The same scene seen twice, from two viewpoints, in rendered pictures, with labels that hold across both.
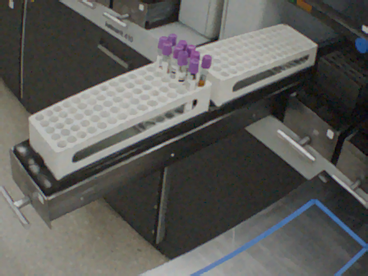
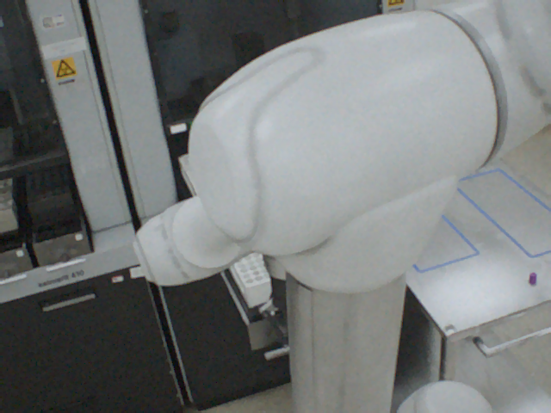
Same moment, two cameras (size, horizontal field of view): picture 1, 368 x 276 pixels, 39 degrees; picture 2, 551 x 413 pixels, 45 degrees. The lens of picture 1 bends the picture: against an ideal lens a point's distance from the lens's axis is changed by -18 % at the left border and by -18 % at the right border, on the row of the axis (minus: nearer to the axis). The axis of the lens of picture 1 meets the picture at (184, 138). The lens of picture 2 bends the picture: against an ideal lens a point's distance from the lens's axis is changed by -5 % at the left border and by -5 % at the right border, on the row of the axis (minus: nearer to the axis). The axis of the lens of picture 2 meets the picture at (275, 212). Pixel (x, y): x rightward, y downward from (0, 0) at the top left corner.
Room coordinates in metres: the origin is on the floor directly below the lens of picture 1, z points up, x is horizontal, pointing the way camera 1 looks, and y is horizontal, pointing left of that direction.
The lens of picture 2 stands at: (0.06, 1.09, 1.68)
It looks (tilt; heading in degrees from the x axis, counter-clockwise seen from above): 32 degrees down; 301
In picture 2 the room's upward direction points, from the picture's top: 7 degrees counter-clockwise
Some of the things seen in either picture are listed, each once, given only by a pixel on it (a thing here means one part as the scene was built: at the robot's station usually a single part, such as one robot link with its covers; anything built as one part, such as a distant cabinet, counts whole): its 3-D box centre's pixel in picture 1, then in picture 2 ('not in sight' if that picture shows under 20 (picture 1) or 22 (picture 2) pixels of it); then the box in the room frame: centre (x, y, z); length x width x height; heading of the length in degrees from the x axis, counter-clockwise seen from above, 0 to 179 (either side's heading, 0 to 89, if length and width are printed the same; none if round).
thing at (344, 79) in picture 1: (339, 82); not in sight; (0.93, -0.28, 0.85); 0.12 x 0.02 x 0.06; 47
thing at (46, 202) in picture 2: not in sight; (52, 206); (1.31, 0.12, 0.85); 0.12 x 0.02 x 0.06; 47
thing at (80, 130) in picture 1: (116, 116); (250, 253); (0.73, 0.10, 0.83); 0.30 x 0.10 x 0.06; 137
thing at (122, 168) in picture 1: (180, 113); (235, 241); (0.83, 0.01, 0.78); 0.73 x 0.14 x 0.09; 137
